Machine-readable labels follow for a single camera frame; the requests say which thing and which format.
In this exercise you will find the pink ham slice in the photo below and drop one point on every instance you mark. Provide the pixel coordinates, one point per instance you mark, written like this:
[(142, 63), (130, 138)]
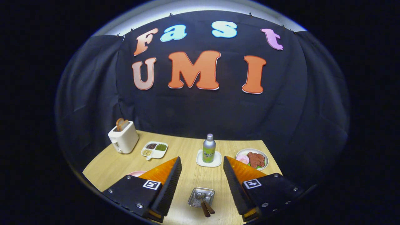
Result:
[(243, 159)]

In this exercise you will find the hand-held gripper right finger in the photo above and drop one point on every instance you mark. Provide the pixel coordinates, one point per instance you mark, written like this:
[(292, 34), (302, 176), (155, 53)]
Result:
[(234, 187)]

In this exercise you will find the white round food plate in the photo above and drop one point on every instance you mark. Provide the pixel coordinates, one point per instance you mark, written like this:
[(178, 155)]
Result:
[(242, 152)]

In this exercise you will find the white divided dish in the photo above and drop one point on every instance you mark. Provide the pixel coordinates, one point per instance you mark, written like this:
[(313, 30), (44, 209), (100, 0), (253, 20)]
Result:
[(157, 153)]

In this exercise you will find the yellow beans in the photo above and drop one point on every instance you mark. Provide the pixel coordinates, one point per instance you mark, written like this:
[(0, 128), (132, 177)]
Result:
[(147, 152)]

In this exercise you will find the red meat piece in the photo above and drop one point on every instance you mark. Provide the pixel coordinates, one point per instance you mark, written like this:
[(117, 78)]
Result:
[(256, 159)]

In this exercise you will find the white toaster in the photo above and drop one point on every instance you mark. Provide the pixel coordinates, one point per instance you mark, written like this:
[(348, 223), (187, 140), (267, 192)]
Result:
[(125, 140)]

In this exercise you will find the brown toast slice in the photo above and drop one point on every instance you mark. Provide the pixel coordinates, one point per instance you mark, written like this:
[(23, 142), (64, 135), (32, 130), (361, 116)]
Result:
[(125, 124), (119, 124)]

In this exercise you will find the pink round plate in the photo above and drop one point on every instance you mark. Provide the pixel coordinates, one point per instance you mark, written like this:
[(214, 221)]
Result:
[(137, 173)]

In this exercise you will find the green beans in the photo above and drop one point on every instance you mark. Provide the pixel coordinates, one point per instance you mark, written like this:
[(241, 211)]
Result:
[(161, 147)]

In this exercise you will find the black backdrop cloth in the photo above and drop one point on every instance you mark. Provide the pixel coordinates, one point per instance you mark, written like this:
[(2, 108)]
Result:
[(218, 115)]

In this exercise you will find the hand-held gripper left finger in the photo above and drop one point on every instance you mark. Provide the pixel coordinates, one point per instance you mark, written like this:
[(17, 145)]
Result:
[(170, 187)]

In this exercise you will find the dark brown beans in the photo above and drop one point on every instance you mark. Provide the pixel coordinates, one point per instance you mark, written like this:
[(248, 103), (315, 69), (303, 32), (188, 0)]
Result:
[(151, 146)]

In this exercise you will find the white square coaster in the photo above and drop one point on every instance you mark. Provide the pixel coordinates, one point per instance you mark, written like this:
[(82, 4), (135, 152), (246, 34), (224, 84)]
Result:
[(200, 162)]

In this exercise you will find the green lettuce leaf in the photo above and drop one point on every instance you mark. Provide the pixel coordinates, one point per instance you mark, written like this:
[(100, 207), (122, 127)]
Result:
[(259, 167)]

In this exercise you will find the green drink bottle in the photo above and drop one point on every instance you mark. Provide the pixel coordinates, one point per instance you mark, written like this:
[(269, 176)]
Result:
[(208, 151)]

